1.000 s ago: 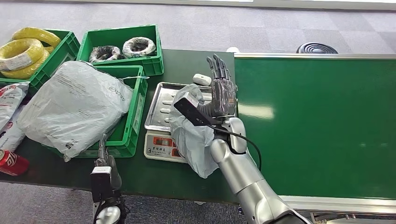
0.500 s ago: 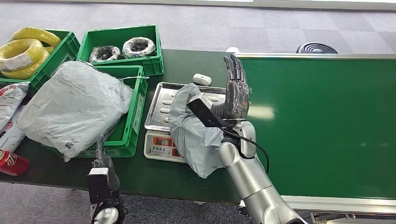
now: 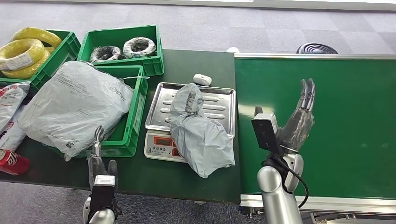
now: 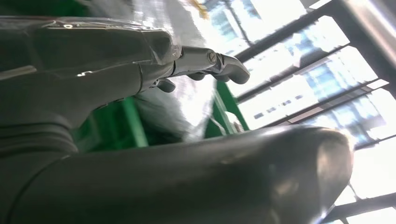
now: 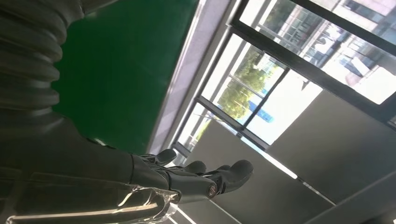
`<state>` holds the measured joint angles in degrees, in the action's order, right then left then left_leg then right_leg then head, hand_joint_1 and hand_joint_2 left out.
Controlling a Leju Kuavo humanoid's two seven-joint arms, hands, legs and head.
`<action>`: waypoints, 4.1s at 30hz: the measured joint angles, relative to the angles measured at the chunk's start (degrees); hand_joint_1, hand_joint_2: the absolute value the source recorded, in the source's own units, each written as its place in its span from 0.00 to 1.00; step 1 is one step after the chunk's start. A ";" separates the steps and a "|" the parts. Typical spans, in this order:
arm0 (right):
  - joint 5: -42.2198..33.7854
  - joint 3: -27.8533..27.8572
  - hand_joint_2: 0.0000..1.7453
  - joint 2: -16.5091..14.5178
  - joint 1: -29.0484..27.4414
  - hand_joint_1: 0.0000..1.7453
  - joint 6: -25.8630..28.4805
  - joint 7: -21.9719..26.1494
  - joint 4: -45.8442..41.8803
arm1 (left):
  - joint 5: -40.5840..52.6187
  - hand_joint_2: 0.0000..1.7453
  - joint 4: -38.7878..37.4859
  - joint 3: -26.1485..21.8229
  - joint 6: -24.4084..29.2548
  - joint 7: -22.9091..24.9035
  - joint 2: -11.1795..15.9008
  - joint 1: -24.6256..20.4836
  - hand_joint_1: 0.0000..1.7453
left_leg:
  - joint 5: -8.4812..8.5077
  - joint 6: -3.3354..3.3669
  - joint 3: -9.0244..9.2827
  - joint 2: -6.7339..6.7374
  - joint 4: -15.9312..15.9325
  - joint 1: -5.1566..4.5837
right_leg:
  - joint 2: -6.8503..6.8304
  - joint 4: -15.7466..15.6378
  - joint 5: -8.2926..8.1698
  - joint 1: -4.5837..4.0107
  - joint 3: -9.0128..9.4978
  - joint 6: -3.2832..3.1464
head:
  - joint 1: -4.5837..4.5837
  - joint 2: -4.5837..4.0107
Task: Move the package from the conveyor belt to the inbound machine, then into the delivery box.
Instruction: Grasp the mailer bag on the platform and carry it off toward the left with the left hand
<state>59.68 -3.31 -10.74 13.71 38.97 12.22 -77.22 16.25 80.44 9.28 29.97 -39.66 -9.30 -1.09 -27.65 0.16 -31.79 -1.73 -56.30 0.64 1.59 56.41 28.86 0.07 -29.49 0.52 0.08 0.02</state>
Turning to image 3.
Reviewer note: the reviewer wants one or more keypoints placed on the thin white plastic strip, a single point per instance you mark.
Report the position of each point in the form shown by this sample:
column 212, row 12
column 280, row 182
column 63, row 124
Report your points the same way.
column 136, row 77

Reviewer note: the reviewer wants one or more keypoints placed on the black ribbed round object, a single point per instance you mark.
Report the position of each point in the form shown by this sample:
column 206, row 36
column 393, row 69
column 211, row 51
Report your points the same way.
column 316, row 48

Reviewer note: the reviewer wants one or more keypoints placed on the steel scale tray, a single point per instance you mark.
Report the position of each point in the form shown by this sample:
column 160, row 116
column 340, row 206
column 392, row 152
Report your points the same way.
column 219, row 105

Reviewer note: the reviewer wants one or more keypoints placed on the small grey plastic mailer package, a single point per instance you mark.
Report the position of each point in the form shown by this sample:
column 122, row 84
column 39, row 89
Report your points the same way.
column 201, row 139

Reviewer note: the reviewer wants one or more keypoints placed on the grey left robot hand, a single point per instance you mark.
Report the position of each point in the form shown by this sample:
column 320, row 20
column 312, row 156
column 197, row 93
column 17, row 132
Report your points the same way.
column 98, row 167

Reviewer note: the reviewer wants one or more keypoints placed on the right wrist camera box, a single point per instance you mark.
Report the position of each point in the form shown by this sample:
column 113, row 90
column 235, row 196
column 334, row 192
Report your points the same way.
column 265, row 133

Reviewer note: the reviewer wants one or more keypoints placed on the small white rounded case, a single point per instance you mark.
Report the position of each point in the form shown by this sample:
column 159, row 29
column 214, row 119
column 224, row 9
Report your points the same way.
column 202, row 79

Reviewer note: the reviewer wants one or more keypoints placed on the large grey plastic mailer package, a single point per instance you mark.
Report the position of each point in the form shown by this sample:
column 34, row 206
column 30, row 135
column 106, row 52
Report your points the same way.
column 74, row 105

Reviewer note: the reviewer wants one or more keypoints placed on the white electronic scale body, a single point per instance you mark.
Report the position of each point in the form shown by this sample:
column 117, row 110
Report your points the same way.
column 156, row 145

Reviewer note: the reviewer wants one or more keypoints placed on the small white round object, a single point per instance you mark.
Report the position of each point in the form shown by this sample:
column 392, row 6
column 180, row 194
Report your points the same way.
column 232, row 49

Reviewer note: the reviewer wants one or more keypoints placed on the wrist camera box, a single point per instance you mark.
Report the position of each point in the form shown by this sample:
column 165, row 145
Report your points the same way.
column 102, row 193
column 265, row 133

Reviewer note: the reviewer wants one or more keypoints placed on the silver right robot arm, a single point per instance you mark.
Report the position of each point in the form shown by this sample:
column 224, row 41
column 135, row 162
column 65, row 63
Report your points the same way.
column 275, row 194

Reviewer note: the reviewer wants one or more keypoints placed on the aluminium conveyor frame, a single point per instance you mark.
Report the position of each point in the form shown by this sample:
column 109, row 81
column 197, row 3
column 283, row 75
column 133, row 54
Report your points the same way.
column 340, row 204

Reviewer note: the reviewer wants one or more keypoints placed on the green crate holding large package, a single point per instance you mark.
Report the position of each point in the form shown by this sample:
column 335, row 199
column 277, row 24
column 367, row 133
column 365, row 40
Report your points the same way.
column 130, row 130

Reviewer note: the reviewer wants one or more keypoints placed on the green conveyor belt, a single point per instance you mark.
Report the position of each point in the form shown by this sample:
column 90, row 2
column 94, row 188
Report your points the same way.
column 349, row 130

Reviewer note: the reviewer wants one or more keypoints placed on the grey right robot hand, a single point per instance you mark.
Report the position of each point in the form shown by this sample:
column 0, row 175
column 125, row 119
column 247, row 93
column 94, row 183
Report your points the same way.
column 297, row 128

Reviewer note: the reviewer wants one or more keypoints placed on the green crate with black coils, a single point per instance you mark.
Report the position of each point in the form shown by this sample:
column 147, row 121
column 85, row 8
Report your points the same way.
column 117, row 35

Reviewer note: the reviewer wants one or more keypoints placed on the green crate with yellow coils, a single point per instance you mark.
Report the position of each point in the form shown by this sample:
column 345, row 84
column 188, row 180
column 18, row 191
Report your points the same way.
column 63, row 52

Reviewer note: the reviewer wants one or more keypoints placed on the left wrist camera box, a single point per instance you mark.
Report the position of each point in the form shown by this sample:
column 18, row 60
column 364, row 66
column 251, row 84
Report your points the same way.
column 102, row 193

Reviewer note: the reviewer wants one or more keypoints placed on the white printed plastic bag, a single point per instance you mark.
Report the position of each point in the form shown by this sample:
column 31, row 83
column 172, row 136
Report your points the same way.
column 10, row 99
column 12, row 136

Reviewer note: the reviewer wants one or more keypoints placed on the red drink can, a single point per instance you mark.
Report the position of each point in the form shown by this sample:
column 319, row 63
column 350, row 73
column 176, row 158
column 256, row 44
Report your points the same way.
column 12, row 162

